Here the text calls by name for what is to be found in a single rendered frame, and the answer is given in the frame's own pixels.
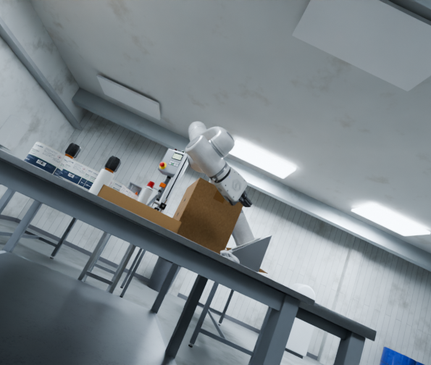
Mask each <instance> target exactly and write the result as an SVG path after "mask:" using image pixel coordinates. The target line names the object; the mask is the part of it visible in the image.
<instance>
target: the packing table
mask: <svg viewBox="0 0 431 365"><path fill-rule="evenodd" d="M197 276H198V275H197ZM196 279H197V277H196ZM195 281H196V280H195ZM194 284H195V282H194ZM194 284H193V285H194ZM218 285H219V283H216V282H214V284H213V286H212V289H211V291H210V293H209V296H208V298H207V300H206V303H205V305H204V304H202V303H199V302H198V305H200V306H202V307H204V308H203V310H202V312H201V315H200V317H199V319H198V322H197V324H196V327H195V330H194V331H193V334H192V336H191V339H190V343H191V344H190V345H188V346H190V347H193V346H192V344H194V343H195V341H196V338H197V337H198V334H199V333H202V334H204V335H207V336H209V337H211V338H213V339H215V340H218V341H220V342H221V343H224V344H226V345H228V346H230V347H233V348H235V349H237V350H239V351H242V352H244V353H246V354H248V355H250V356H251V358H250V361H249V363H248V365H252V364H253V362H254V358H255V355H256V352H257V350H258V347H259V344H260V341H261V338H262V335H263V333H264V329H265V327H266V324H267V321H268V318H269V315H270V312H271V310H272V308H271V307H268V309H267V313H266V315H265V318H264V321H263V324H262V326H261V329H260V332H259V336H258V338H257V340H256V344H255V346H254V349H253V351H250V350H248V349H246V348H244V347H242V346H240V345H237V344H235V343H233V342H230V341H229V340H227V338H226V337H225V334H224V333H223V331H222V330H221V328H220V327H219V326H220V324H221V323H222V320H223V319H224V316H225V313H226V311H227V308H228V306H229V304H230V301H231V298H232V296H233V293H234V290H231V291H230V294H229V297H228V299H227V302H226V304H225V307H224V309H223V312H222V313H221V312H219V311H217V310H215V309H212V308H210V305H211V303H212V300H213V297H214V294H215V293H216V291H217V288H218ZM192 288H193V287H192ZM192 288H191V290H192ZM190 293H191V292H190ZM190 293H189V295H190ZM188 297H189V296H188ZM187 300H188V298H187ZM187 300H186V302H187ZM186 302H185V303H186ZM184 307H185V305H184ZM210 311H213V312H215V313H217V314H219V315H221V317H220V319H219V324H218V323H217V321H216V320H215V318H214V317H213V315H212V313H211V312H210ZM207 313H208V315H209V316H210V318H211V320H212V322H213V323H214V326H215V327H216V329H217V331H218V333H219V335H220V336H218V335H215V334H213V333H211V332H209V331H207V330H204V329H202V328H201V326H202V324H203V322H204V319H205V317H206V314H207Z"/></svg>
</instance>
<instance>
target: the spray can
mask: <svg viewBox="0 0 431 365"><path fill-rule="evenodd" d="M154 185H155V183H154V182H152V181H150V182H149V184H148V185H147V186H146V187H145V188H144V189H143V192H142V194H141V195H140V197H139V199H138V201H140V202H141V203H143V204H146V203H147V202H148V200H149V198H150V196H151V194H152V192H153V189H152V188H153V187H154Z"/></svg>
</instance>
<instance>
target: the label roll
mask: <svg viewBox="0 0 431 365"><path fill-rule="evenodd" d="M24 161H26V162H28V163H30V164H32V165H34V166H36V167H39V168H41V169H43V170H45V171H47V172H49V173H51V174H53V175H56V176H57V177H58V176H59V174H60V173H61V171H62V170H63V168H64V166H65V165H66V163H67V162H68V161H69V158H67V157H66V156H65V155H64V154H62V153H60V152H58V151H57V150H55V149H53V148H52V147H50V146H47V145H45V144H43V143H40V142H36V143H35V145H34V146H33V147H32V149H31V150H30V152H29V153H28V155H27V156H26V157H25V159H24Z"/></svg>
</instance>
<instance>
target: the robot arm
mask: <svg viewBox="0 0 431 365"><path fill-rule="evenodd" d="M188 134H189V138H190V143H189V144H188V145H187V146H186V148H185V152H186V153H187V155H188V158H187V160H188V164H189V166H190V167H191V168H192V169H193V170H195V171H197V172H201V173H205V174H206V175H207V176H208V177H209V182H210V183H212V184H214V185H215V186H216V188H217V190H218V191H219V192H220V193H221V195H222V196H223V197H224V199H225V200H226V201H228V202H230V204H231V206H234V205H236V204H237V202H241V203H242V205H243V206H244V207H251V205H252V203H251V201H250V200H249V198H248V197H247V194H246V187H247V184H248V183H247V181H246V180H245V179H244V178H243V177H242V176H241V175H240V174H239V173H238V172H237V171H236V170H234V169H233V168H232V167H230V166H229V165H228V164H227V162H226V161H225V160H224V159H223V158H225V157H226V156H227V155H228V154H229V153H230V151H232V149H233V148H234V146H235V141H234V140H233V137H232V136H231V134H229V132H228V131H226V129H224V128H222V127H211V128H209V129H207V127H206V125H205V124H204V123H202V122H193V123H192V124H191V125H190V126H189V128H188ZM232 236H233V239H234V241H235V244H236V246H235V247H233V248H231V249H232V251H233V250H235V249H238V248H242V247H244V246H247V245H249V244H251V243H254V242H256V241H258V240H260V239H261V237H258V238H254V235H253V233H252V231H251V228H250V226H249V224H248V221H247V219H246V216H245V214H244V212H243V209H242V211H241V213H240V216H239V217H238V221H237V222H236V225H235V227H234V230H233V232H232Z"/></svg>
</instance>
